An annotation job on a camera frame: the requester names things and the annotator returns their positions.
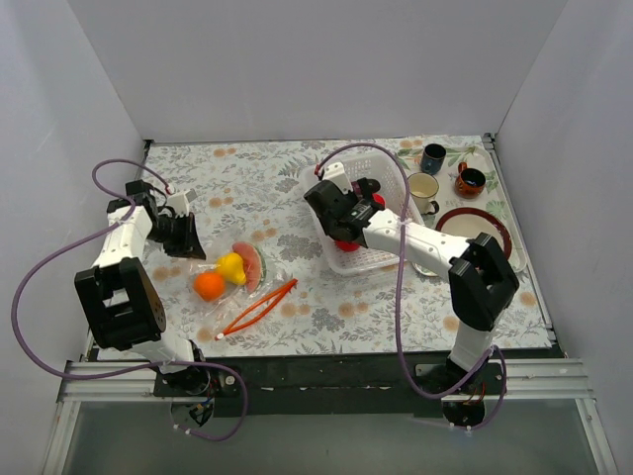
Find red fake apple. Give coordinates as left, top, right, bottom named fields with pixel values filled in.
left=334, top=240, right=360, bottom=252

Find yellow fake lemon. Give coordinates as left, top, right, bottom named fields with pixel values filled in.
left=216, top=252, right=246, bottom=286

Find fake watermelon slice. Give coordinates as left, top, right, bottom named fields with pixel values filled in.
left=232, top=241, right=266, bottom=294

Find clear zip bag orange seal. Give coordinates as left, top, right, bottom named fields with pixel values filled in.
left=188, top=241, right=298, bottom=343

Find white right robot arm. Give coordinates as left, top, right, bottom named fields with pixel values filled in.
left=304, top=179, right=519, bottom=400

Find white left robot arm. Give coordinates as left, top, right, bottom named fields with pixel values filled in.
left=74, top=180, right=211, bottom=396

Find white plastic mesh basket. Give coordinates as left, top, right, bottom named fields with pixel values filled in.
left=299, top=151, right=432, bottom=277

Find floral tablecloth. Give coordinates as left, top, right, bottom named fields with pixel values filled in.
left=93, top=135, right=553, bottom=358

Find cream enamel mug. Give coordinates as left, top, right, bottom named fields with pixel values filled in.
left=407, top=172, right=439, bottom=216

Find dark blue mug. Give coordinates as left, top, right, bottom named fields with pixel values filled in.
left=420, top=143, right=447, bottom=175

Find cream plate red rim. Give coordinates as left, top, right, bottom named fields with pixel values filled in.
left=435, top=207, right=512, bottom=258

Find floral serving tray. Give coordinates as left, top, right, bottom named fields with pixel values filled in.
left=422, top=144, right=527, bottom=273

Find orange brown mug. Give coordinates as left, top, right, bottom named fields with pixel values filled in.
left=454, top=162, right=487, bottom=199

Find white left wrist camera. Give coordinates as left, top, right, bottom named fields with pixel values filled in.
left=165, top=189, right=197, bottom=218

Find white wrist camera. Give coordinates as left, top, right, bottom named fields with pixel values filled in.
left=165, top=189, right=197, bottom=218
left=320, top=161, right=352, bottom=194

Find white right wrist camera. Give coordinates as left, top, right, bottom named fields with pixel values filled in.
left=320, top=161, right=352, bottom=194

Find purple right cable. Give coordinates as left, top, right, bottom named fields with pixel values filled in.
left=314, top=142, right=508, bottom=429

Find purple cable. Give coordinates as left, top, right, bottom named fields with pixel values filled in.
left=314, top=142, right=508, bottom=429
left=10, top=158, right=249, bottom=442

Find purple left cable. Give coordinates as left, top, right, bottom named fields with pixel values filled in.
left=10, top=158, right=249, bottom=442

